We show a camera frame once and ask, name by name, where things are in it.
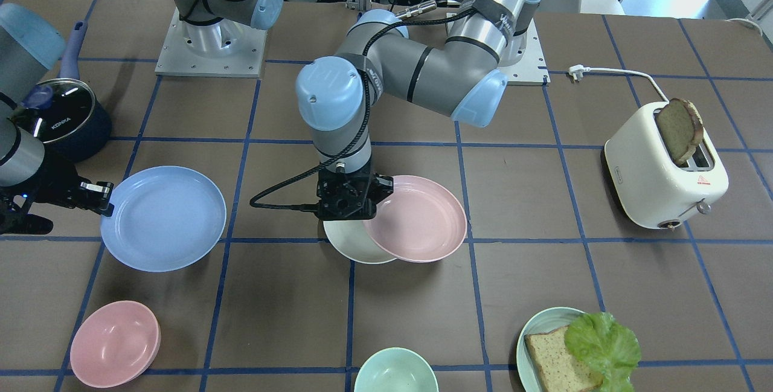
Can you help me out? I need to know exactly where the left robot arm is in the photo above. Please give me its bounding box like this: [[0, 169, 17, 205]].
[[293, 0, 541, 220]]

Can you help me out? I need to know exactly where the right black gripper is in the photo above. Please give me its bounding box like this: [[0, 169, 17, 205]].
[[1, 150, 114, 235]]

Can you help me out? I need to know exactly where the toaster power cable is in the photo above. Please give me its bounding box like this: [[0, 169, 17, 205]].
[[568, 64, 670, 103]]

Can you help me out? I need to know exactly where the dark blue pot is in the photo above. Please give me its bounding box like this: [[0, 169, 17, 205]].
[[22, 21, 112, 162]]

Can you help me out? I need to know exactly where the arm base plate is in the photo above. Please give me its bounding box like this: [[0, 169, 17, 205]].
[[499, 20, 550, 86], [155, 10, 267, 78]]

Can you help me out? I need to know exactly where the bread slice in toaster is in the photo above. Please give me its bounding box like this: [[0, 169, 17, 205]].
[[655, 98, 704, 167]]

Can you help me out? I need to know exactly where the white toaster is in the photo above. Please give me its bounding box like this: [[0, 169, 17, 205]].
[[602, 101, 729, 230]]

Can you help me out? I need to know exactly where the cream plate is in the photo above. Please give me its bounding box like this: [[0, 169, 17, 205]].
[[323, 220, 397, 265]]

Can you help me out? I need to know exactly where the bread slice on plate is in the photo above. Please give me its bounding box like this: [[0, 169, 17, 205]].
[[532, 326, 603, 391]]

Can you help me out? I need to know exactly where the blue plate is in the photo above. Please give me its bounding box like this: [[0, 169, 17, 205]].
[[100, 165, 227, 272]]

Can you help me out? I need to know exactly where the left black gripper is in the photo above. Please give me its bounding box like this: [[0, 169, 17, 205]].
[[315, 162, 394, 221]]

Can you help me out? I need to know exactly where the green plate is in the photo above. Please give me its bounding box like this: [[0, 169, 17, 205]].
[[514, 307, 585, 391]]

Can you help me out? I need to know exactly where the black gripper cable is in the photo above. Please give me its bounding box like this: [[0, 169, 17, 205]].
[[249, 0, 478, 215]]

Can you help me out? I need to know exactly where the pink bowl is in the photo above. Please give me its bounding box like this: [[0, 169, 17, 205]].
[[70, 300, 162, 388]]

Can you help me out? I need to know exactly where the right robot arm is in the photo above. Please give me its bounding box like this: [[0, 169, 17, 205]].
[[1, 3, 114, 234]]

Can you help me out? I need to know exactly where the green bowl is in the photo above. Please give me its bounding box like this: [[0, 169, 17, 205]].
[[353, 347, 439, 391]]

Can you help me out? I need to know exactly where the lettuce leaf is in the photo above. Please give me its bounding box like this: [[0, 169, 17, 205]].
[[564, 312, 641, 391]]

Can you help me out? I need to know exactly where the pink plate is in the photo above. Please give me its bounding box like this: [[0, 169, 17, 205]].
[[364, 175, 467, 263]]

